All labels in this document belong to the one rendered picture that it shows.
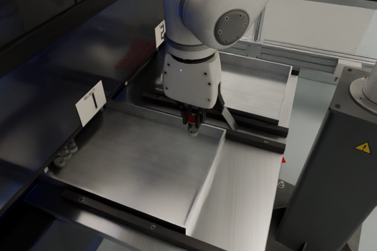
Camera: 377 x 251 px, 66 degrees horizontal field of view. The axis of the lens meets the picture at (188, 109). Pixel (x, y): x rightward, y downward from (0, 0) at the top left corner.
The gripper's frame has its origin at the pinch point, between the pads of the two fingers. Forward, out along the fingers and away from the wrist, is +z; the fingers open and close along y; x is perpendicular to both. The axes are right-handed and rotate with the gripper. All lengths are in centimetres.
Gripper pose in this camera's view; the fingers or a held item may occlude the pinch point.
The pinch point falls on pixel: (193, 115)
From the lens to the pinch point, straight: 58.9
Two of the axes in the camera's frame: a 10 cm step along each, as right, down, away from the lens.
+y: 9.1, 2.7, -3.1
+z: 0.2, 7.2, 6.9
